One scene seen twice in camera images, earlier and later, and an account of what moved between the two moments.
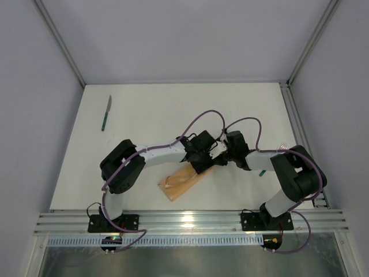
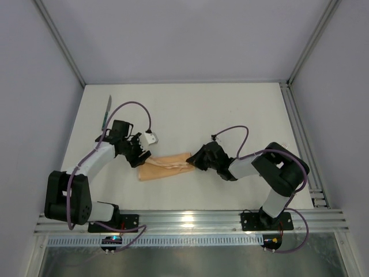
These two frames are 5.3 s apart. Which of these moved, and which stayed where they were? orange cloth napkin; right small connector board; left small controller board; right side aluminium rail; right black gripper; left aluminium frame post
Moved: orange cloth napkin; right black gripper
Stayed: right small connector board; right side aluminium rail; left small controller board; left aluminium frame post
